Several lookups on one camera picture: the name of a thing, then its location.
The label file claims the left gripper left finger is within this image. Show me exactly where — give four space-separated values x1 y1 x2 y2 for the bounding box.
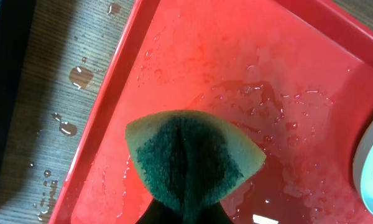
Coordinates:
136 199 183 224

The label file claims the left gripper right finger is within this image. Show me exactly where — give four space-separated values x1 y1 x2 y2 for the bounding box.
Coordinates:
186 202 233 224

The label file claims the green yellow sponge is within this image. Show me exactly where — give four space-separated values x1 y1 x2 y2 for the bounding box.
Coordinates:
125 110 266 223

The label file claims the light blue plate back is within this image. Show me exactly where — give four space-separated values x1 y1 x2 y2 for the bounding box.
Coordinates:
352 121 373 215

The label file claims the red plastic tray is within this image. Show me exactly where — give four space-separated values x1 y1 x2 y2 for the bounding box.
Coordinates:
50 0 373 223

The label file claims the dark water tray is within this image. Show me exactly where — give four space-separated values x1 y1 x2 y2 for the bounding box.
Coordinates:
0 0 36 172

